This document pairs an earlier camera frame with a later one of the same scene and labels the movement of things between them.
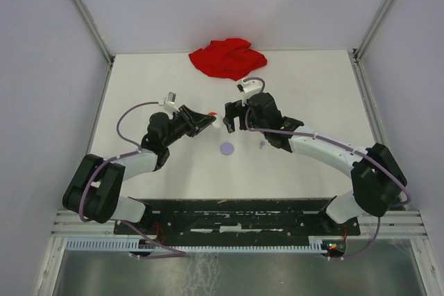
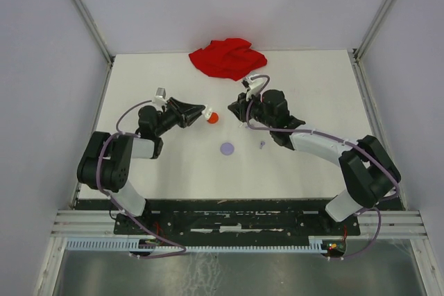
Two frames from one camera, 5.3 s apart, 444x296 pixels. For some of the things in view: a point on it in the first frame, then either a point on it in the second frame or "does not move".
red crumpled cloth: [231, 58] does not move
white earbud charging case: [218, 123] to [207, 112]
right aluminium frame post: [357, 54] does not move
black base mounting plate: [269, 218] does not move
